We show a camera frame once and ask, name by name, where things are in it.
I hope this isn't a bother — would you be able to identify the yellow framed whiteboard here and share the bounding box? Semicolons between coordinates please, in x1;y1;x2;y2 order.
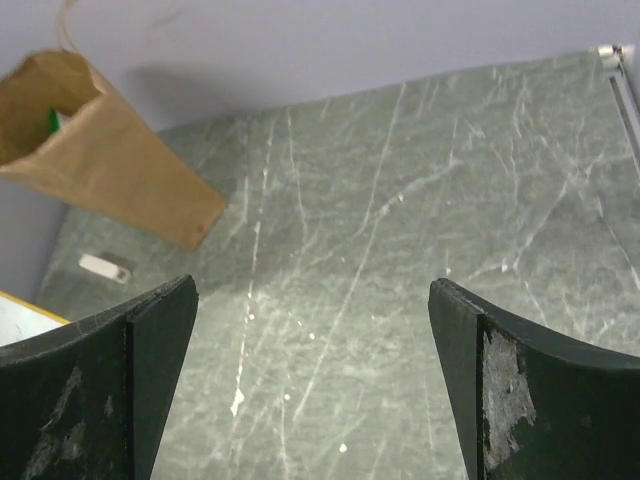
0;292;68;347

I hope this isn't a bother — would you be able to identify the brown paper bag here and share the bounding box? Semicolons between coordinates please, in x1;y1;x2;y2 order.
0;0;230;252

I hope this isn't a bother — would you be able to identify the green Chuba chips bag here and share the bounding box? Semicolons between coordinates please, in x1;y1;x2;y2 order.
48;108;69;136

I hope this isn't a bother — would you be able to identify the aluminium rail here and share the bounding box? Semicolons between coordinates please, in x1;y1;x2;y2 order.
597;44;639;171

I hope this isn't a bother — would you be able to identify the white eraser block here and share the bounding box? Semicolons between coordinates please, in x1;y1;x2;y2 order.
78;254;131;284

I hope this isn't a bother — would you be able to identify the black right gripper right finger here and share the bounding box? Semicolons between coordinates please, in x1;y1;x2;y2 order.
428;278;639;479

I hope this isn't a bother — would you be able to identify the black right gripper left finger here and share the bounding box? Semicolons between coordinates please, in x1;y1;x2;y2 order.
1;275;198;479

